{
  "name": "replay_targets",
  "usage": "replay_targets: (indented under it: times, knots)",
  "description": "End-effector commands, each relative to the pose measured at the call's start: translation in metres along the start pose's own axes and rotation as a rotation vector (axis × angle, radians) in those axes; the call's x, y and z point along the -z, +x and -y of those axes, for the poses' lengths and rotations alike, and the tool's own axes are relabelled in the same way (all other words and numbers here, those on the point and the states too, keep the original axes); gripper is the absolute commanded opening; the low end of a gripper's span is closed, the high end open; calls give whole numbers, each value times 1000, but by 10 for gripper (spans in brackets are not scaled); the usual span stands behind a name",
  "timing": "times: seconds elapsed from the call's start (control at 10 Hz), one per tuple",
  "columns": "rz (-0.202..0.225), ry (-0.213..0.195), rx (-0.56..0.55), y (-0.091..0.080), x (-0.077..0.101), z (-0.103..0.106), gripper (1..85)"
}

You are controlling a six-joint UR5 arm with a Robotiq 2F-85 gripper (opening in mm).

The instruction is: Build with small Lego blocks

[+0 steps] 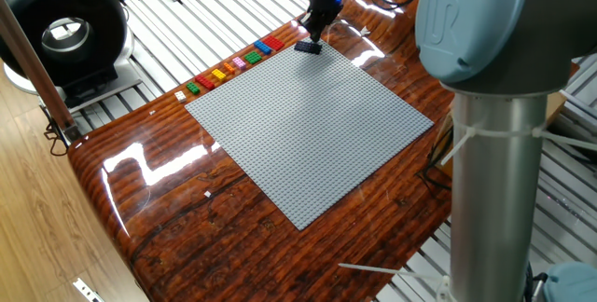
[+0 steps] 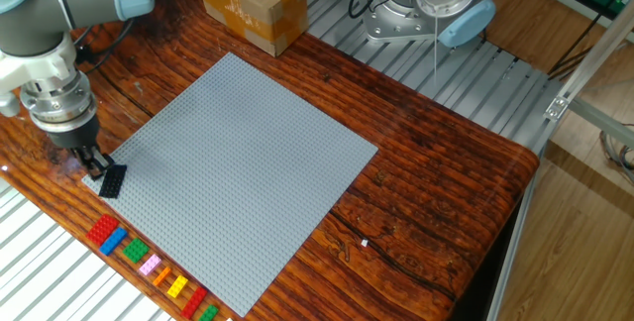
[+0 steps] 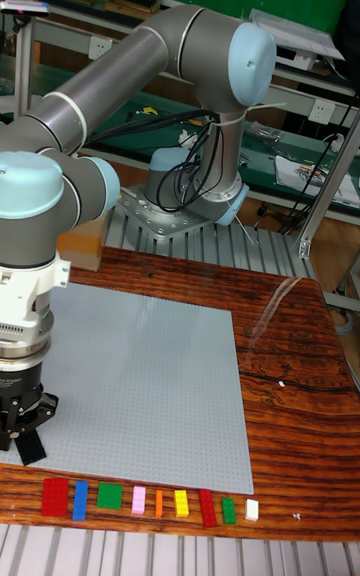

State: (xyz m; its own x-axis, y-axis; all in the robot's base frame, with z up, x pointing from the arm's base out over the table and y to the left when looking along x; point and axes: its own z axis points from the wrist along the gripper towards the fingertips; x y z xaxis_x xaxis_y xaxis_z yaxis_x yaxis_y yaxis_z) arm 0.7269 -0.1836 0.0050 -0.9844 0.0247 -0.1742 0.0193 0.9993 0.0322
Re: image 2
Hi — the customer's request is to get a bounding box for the pink Lego brick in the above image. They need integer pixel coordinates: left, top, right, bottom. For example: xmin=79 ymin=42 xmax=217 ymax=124
xmin=138 ymin=253 xmax=163 ymax=277

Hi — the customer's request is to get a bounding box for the grey aluminium frame beam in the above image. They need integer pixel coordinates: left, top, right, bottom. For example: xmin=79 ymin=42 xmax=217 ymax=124
xmin=568 ymin=97 xmax=634 ymax=150

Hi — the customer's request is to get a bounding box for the yellow Lego brick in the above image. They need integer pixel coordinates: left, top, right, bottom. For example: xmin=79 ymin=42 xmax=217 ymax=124
xmin=165 ymin=274 xmax=190 ymax=299

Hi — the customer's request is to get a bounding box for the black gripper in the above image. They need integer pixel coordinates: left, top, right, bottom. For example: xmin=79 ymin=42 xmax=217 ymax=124
xmin=47 ymin=115 xmax=116 ymax=179

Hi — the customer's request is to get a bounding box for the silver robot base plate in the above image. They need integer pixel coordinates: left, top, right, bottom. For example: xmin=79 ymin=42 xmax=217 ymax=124
xmin=363 ymin=0 xmax=447 ymax=43

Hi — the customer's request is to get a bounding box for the blue Lego plate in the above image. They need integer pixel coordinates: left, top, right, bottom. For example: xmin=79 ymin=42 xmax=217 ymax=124
xmin=98 ymin=226 xmax=129 ymax=257

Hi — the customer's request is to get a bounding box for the taped cardboard box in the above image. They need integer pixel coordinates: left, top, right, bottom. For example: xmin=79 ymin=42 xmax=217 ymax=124
xmin=194 ymin=0 xmax=309 ymax=58

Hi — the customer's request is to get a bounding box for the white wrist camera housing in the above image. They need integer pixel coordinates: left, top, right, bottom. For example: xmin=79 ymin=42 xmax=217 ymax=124
xmin=0 ymin=33 xmax=83 ymax=118

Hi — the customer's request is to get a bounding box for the small green Lego brick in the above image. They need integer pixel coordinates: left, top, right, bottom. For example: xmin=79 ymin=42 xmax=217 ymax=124
xmin=197 ymin=303 xmax=220 ymax=321

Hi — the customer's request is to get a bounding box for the silver corner bracket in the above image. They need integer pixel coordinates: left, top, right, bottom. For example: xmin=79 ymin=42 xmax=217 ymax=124
xmin=543 ymin=95 xmax=571 ymax=123

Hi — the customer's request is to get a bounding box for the green square Lego plate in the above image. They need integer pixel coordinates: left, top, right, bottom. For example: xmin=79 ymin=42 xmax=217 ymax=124
xmin=121 ymin=237 xmax=151 ymax=265

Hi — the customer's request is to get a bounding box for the thin orange Lego brick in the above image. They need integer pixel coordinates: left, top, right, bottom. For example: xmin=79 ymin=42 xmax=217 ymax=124
xmin=152 ymin=266 xmax=172 ymax=288

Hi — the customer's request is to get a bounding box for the black floor cable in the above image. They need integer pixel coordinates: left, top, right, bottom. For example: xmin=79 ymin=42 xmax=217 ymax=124
xmin=547 ymin=11 xmax=618 ymax=80

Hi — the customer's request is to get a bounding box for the long red Lego plate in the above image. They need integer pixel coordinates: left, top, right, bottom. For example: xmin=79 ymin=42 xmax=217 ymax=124
xmin=179 ymin=286 xmax=209 ymax=320

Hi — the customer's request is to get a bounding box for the wide red Lego plate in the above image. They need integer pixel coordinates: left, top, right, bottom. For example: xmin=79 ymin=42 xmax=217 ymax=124
xmin=85 ymin=213 xmax=121 ymax=248

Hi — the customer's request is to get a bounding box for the grey cable coil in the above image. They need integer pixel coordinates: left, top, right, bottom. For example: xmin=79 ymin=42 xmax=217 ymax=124
xmin=598 ymin=122 xmax=634 ymax=186

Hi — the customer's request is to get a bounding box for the slanted metal frame beam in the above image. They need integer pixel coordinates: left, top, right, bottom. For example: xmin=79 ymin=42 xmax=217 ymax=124
xmin=543 ymin=0 xmax=634 ymax=123

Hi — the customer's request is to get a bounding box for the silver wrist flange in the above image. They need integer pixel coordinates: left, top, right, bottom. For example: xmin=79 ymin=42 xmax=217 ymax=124
xmin=19 ymin=70 xmax=98 ymax=134

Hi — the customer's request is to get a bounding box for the black gripper cable bundle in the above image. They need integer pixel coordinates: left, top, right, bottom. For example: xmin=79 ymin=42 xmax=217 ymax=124
xmin=71 ymin=18 xmax=135 ymax=74

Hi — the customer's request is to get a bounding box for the black Lego plate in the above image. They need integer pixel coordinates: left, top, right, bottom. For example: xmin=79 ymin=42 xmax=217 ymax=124
xmin=97 ymin=163 xmax=128 ymax=199

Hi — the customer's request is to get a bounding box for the grey Lego baseplate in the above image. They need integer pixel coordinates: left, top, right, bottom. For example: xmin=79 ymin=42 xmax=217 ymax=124
xmin=81 ymin=53 xmax=379 ymax=318

